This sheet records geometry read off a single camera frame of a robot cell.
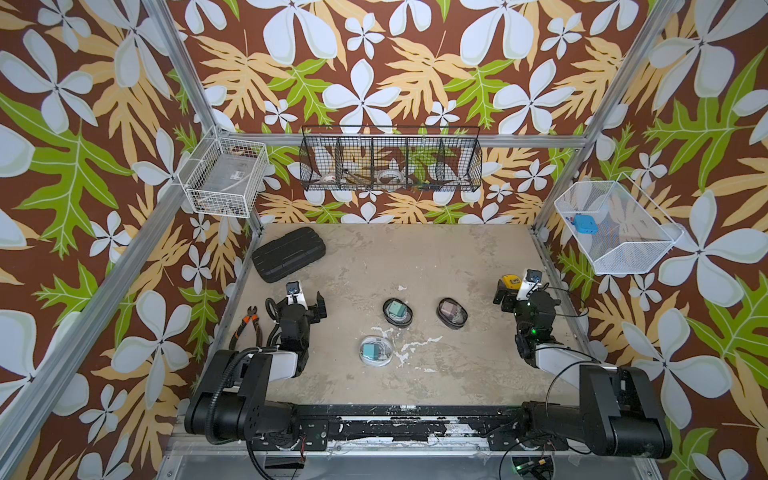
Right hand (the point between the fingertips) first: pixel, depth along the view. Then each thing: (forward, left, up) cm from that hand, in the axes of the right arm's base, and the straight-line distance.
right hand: (514, 282), depth 89 cm
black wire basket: (+39, +21, +17) cm, 47 cm away
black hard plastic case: (+17, +74, -6) cm, 76 cm away
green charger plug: (-3, +35, -10) cm, 37 cm away
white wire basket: (+22, +86, +23) cm, 92 cm away
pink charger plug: (-4, +19, -10) cm, 22 cm away
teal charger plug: (-18, +43, -10) cm, 48 cm away
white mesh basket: (+7, -26, +15) cm, 31 cm away
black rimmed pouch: (-7, +15, -11) cm, 20 cm away
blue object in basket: (+11, -19, +13) cm, 26 cm away
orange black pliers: (-5, +83, -12) cm, 84 cm away
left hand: (-1, +65, -3) cm, 65 cm away
